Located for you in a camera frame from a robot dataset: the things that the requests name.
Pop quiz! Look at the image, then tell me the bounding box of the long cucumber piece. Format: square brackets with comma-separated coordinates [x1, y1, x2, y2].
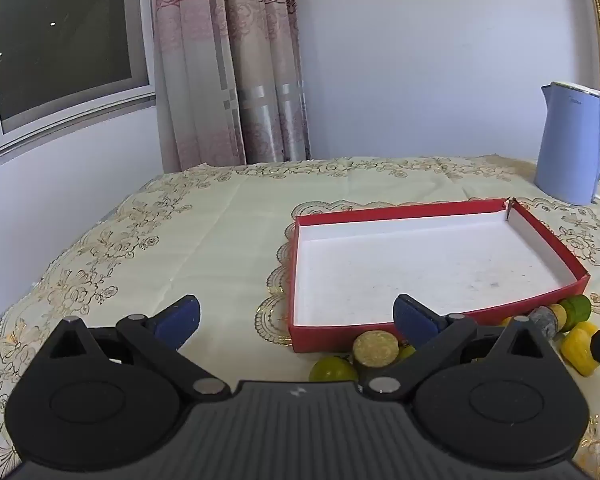
[562, 295, 592, 322]

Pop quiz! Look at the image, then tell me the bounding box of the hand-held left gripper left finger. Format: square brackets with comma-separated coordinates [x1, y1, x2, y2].
[45, 295, 231, 403]

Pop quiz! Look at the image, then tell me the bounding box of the window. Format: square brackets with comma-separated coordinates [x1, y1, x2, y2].
[0, 0, 157, 168]

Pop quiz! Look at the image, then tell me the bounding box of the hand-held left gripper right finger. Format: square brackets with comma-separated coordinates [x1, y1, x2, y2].
[362, 294, 553, 403]

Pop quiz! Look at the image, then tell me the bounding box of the large dark sugarcane piece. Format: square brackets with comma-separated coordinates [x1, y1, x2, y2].
[352, 330, 401, 386]

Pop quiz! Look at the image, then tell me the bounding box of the pink patterned curtain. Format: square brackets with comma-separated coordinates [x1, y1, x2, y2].
[152, 0, 312, 173]

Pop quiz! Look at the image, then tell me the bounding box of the green tomato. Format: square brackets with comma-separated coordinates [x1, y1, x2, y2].
[308, 356, 358, 383]

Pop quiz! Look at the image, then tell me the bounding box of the small dark sugarcane piece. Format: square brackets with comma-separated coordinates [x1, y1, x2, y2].
[528, 305, 568, 338]

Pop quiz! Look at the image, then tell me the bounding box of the red cardboard box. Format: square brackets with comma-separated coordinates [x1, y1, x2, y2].
[286, 197, 591, 355]

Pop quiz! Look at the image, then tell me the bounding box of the blue electric kettle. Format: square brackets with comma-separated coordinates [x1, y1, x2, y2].
[533, 81, 600, 206]

